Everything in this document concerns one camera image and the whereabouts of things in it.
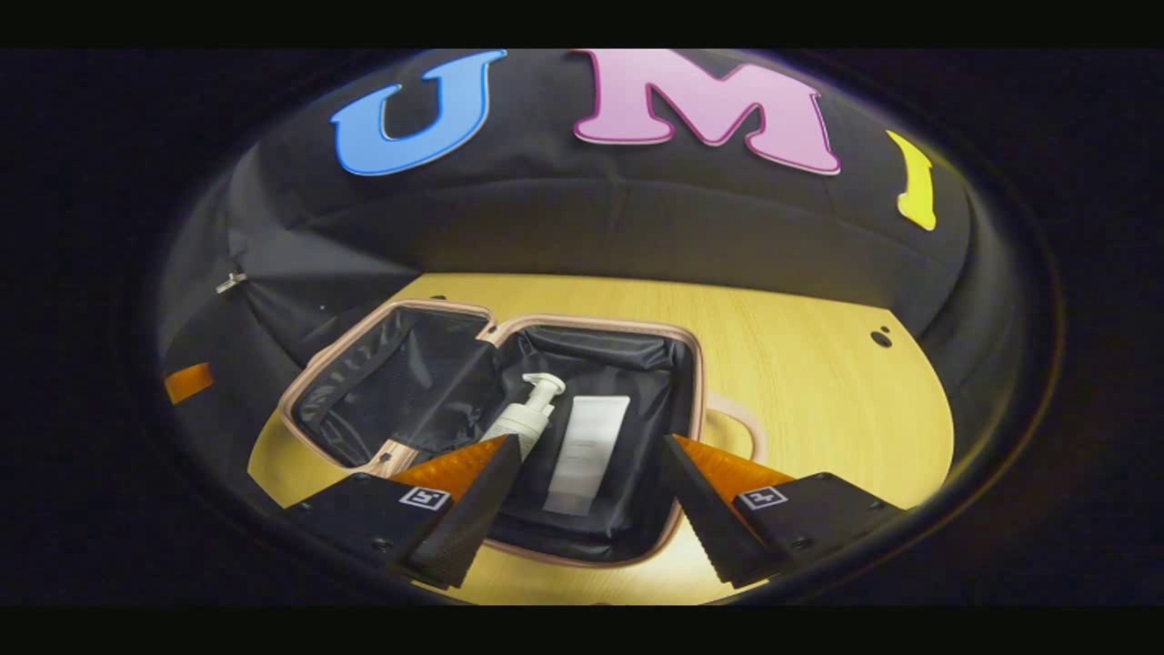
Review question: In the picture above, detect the white cream tube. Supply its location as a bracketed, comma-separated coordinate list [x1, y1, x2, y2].
[543, 395, 631, 517]

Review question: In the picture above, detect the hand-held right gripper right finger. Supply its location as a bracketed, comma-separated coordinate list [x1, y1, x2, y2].
[658, 434, 910, 588]

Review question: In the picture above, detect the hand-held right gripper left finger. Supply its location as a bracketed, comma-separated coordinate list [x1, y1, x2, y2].
[286, 434, 524, 590]

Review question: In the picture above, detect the black backdrop cloth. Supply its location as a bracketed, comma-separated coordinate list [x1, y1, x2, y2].
[156, 50, 1029, 510]

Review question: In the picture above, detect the pink suitcase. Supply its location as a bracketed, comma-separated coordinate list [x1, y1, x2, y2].
[277, 298, 769, 569]

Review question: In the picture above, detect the white pump bottle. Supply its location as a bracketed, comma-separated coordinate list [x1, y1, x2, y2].
[480, 372, 567, 460]

